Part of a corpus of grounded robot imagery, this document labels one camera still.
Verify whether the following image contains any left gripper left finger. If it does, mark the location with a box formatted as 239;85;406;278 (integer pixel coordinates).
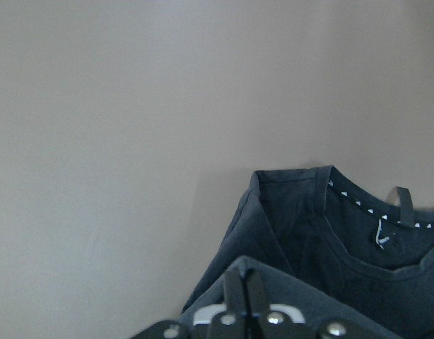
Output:
134;270;248;338

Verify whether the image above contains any black printed t-shirt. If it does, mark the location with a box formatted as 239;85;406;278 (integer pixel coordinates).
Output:
181;166;434;338

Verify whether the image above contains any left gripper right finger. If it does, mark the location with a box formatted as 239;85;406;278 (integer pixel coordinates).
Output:
245;270;381;338

